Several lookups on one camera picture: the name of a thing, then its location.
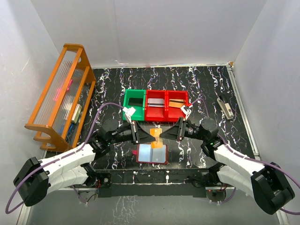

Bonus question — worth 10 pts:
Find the orange patterned credit card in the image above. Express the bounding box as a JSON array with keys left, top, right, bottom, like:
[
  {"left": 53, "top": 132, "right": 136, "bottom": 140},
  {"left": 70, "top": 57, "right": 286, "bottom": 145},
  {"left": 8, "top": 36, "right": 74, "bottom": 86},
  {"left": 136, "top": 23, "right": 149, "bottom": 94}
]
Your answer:
[{"left": 150, "top": 128, "right": 163, "bottom": 149}]

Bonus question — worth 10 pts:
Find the red leather card holder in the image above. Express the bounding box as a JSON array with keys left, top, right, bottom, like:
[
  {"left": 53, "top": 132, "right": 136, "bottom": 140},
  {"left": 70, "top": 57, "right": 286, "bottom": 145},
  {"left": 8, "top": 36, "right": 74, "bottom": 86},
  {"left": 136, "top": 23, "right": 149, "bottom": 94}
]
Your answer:
[{"left": 132, "top": 144, "right": 168, "bottom": 164}]

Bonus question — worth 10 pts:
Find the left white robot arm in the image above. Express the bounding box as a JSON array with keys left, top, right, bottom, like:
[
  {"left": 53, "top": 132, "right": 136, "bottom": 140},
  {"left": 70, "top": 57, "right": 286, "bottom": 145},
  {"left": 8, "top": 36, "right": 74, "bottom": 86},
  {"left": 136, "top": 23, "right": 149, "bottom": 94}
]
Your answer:
[{"left": 6, "top": 107, "right": 155, "bottom": 214}]

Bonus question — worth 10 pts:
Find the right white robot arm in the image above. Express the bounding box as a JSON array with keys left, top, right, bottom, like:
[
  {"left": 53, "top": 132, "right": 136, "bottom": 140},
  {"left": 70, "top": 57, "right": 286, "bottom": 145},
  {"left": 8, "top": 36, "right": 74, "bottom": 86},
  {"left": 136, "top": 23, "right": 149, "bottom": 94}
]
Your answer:
[{"left": 160, "top": 106, "right": 295, "bottom": 215}]

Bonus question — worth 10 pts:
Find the grey striped card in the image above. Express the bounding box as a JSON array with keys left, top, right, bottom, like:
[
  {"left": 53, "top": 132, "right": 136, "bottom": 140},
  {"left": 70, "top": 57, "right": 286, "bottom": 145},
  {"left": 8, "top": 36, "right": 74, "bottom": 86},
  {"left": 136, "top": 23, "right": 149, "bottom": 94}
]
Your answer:
[{"left": 147, "top": 98, "right": 165, "bottom": 107}]

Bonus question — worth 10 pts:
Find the red bin right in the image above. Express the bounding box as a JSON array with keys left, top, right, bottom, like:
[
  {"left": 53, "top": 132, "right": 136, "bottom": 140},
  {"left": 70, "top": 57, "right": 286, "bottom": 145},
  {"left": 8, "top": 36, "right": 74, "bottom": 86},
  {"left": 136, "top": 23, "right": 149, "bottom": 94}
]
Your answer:
[{"left": 165, "top": 90, "right": 189, "bottom": 122}]

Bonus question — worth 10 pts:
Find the red bin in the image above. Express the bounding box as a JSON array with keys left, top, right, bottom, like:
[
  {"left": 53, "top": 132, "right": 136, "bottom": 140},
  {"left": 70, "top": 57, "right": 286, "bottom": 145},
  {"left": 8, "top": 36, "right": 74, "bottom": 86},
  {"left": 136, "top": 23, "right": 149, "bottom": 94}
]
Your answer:
[
  {"left": 165, "top": 90, "right": 189, "bottom": 122},
  {"left": 145, "top": 90, "right": 167, "bottom": 122}
]

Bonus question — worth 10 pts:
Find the red bin left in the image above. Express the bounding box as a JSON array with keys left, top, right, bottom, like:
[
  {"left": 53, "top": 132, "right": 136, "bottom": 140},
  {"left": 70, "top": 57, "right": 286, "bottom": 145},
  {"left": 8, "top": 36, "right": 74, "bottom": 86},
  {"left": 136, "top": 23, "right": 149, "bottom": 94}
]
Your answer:
[{"left": 145, "top": 90, "right": 167, "bottom": 122}]

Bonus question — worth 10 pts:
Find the black grey stapler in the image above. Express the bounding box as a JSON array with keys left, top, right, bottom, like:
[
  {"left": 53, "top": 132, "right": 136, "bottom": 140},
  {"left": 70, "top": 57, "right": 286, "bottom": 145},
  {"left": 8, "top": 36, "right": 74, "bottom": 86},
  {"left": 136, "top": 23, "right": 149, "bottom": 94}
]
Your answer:
[{"left": 217, "top": 94, "right": 234, "bottom": 120}]

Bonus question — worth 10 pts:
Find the green plastic bin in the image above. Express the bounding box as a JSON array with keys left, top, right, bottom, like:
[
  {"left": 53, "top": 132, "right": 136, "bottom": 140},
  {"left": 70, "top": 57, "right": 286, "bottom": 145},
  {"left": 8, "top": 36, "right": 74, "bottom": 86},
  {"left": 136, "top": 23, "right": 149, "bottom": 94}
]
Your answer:
[{"left": 123, "top": 89, "right": 146, "bottom": 121}]

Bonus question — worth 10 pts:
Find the beige box in rack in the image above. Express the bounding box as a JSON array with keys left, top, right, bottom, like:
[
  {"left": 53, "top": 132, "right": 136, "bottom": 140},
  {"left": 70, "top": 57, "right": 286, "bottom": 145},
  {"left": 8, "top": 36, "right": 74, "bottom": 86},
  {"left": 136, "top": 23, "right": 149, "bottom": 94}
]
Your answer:
[{"left": 71, "top": 104, "right": 82, "bottom": 124}]

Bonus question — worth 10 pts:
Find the orange wooden rack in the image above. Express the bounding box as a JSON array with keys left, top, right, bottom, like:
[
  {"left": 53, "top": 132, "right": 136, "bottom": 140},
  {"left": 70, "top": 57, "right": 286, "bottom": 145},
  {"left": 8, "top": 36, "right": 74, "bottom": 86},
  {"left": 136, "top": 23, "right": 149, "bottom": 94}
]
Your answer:
[{"left": 25, "top": 44, "right": 96, "bottom": 152}]

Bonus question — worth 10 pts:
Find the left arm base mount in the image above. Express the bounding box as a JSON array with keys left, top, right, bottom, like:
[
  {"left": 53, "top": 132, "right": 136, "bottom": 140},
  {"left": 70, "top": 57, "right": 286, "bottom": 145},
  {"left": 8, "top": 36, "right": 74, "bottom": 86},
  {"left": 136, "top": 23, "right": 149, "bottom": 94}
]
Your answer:
[{"left": 71, "top": 173, "right": 111, "bottom": 205}]

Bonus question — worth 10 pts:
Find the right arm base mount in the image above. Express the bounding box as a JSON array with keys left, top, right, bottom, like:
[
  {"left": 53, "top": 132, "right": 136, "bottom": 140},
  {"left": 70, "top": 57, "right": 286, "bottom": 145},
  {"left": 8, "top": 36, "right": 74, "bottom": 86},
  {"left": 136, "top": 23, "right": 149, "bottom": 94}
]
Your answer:
[{"left": 188, "top": 172, "right": 236, "bottom": 204}]

